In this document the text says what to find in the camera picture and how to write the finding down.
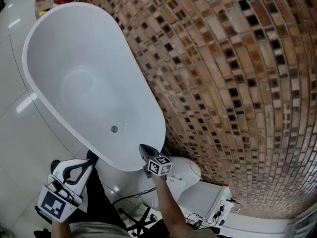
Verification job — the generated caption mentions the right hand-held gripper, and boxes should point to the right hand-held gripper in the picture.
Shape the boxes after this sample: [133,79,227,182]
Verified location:
[138,143,173,179]

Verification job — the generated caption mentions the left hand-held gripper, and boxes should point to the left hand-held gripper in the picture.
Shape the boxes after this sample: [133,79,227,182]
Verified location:
[37,149,99,224]

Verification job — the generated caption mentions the white oval bathtub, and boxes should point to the white oval bathtub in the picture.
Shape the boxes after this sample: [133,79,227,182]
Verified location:
[22,1,166,200]

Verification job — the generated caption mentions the person's right forearm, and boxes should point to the person's right forearm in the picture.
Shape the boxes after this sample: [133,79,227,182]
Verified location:
[151,174,198,238]

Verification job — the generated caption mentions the person's left forearm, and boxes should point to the person's left forearm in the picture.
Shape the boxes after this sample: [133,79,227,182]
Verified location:
[51,219,73,238]

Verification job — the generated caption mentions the white paper sheet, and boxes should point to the white paper sheet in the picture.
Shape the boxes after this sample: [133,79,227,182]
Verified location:
[165,175,186,203]

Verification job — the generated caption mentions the person's black trousers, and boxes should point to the person's black trousers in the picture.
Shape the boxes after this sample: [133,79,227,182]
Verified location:
[83,167,127,230]

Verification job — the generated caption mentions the black chair star base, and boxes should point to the black chair star base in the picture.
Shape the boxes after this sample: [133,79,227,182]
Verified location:
[117,206,159,237]

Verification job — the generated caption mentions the white box appliance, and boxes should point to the white box appliance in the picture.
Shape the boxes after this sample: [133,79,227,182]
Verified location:
[177,180,235,227]

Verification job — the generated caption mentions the person's grey-green shirt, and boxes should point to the person's grey-green shirt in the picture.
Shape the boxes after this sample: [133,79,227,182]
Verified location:
[68,221,132,238]

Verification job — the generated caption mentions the white curved ledge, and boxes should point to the white curved ledge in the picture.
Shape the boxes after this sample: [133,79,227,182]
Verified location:
[217,208,317,238]

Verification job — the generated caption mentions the black cable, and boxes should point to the black cable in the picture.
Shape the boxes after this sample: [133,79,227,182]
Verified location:
[112,187,157,205]

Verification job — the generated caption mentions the bundle of black cables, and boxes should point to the bundle of black cables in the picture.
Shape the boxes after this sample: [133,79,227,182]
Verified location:
[185,203,236,229]

